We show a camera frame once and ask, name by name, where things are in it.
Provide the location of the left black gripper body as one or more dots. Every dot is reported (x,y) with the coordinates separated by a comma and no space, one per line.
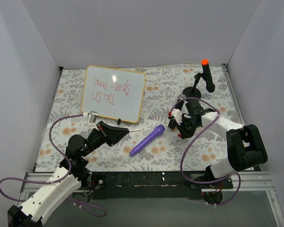
(104,133)

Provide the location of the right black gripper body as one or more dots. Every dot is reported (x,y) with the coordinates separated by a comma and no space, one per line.
(183,125)

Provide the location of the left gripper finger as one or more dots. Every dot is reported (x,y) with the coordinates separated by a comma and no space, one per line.
(113,131)
(114,138)

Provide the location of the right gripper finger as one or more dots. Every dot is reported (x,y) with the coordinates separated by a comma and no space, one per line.
(172,123)
(184,135)

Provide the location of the red capped whiteboard marker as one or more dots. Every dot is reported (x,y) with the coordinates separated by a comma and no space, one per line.
(133,130)

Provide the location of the yellow framed whiteboard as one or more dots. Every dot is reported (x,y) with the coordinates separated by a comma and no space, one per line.
(113,93)

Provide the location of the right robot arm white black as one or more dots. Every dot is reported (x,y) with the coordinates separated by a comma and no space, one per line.
(245,148)

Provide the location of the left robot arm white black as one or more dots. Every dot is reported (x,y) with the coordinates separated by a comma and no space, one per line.
(70,175)

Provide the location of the purple toy microphone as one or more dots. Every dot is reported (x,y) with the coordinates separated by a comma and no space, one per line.
(154,134)

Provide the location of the black handheld microphone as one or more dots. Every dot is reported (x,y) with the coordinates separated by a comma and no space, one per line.
(181,98)

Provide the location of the floral patterned table mat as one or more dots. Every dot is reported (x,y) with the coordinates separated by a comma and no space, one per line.
(166,153)

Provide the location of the black microphone desk stand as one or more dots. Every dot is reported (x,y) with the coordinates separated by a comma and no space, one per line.
(193,91)

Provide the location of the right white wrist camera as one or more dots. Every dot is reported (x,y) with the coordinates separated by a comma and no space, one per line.
(176,115)

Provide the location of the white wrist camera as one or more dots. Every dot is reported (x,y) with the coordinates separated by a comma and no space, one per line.
(176,115)
(92,116)

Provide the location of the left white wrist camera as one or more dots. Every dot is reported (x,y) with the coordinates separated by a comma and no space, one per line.
(92,116)

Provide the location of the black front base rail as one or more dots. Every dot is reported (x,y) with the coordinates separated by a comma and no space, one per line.
(141,185)

